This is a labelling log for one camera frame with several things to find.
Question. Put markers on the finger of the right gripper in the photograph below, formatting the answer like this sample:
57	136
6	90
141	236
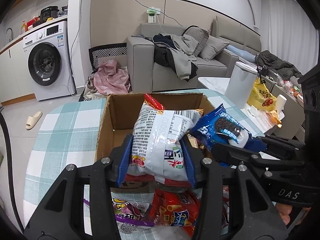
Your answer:
230	157
273	143

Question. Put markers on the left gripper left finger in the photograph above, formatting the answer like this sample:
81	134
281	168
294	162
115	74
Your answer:
78	205

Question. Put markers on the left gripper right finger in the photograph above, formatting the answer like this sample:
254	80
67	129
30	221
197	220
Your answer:
204	172

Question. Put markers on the blue oreo cookie packet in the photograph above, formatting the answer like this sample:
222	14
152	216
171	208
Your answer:
219	127

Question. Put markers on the purple white snack bag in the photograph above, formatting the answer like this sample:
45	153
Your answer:
132	216

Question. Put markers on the red white snack bag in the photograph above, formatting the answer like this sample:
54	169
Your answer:
157	154

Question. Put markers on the red crisp snack bag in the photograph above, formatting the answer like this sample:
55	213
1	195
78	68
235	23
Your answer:
175	209

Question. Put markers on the brown SF cardboard box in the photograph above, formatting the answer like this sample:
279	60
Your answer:
121	112

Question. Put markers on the red oreo cookie packet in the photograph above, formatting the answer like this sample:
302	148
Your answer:
225	207

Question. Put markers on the right hand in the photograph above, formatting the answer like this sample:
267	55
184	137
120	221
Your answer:
285	210

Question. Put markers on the white paper roll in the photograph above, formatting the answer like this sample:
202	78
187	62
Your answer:
280	103

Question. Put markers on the yellow plastic bag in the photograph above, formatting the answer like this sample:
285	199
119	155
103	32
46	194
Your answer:
261	98

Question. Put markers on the white trash bin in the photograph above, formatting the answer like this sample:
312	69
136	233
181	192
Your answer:
240	84

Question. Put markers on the dark jacket on counter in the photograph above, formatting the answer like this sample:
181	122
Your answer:
283	68

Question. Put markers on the teal checked tablecloth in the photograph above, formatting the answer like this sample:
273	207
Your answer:
68	135

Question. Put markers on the beige slipper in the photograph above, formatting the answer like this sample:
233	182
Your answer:
33	120

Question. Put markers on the grey pillow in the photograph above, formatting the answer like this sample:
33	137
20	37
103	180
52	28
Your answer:
212	48

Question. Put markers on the pile of dark clothes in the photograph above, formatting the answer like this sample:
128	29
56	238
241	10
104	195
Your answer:
177	53

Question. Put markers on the grey sofa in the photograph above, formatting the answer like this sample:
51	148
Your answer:
147	76

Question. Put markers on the pink cloth pile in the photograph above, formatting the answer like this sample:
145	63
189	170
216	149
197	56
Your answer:
111	79

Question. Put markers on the black patterned chair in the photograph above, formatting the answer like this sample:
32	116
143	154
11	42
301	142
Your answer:
101	54

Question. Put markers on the white washing machine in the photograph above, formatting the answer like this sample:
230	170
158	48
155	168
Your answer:
48	61

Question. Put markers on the black rice cooker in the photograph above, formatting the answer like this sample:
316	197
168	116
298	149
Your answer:
48	12

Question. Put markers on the wall power strip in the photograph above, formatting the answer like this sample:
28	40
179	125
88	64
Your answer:
153	14

